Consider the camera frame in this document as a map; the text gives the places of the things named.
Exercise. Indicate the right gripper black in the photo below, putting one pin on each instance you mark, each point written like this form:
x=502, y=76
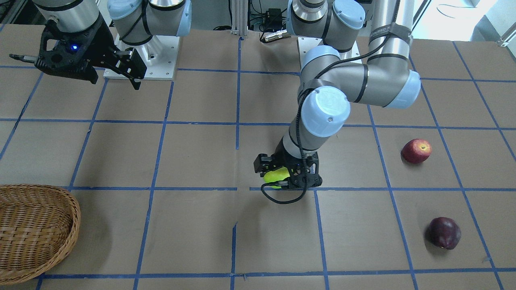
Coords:
x=98, y=43

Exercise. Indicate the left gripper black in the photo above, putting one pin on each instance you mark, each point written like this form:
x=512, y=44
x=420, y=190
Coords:
x=281, y=160

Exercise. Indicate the green apple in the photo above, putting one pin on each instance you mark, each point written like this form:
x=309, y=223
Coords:
x=277, y=176

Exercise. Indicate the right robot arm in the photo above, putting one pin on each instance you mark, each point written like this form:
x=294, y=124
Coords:
x=136, y=21

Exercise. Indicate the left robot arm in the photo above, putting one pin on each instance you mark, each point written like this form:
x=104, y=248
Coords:
x=323, y=107

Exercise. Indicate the woven wicker basket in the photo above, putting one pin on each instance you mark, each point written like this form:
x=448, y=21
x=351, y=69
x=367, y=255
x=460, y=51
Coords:
x=39, y=227

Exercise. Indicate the dark red apple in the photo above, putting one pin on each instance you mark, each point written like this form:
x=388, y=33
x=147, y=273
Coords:
x=444, y=232

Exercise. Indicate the aluminium frame post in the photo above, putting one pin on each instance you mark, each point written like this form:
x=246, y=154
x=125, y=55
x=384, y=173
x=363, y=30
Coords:
x=239, y=17

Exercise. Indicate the silver cable connector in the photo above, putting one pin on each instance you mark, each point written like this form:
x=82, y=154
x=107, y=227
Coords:
x=277, y=35

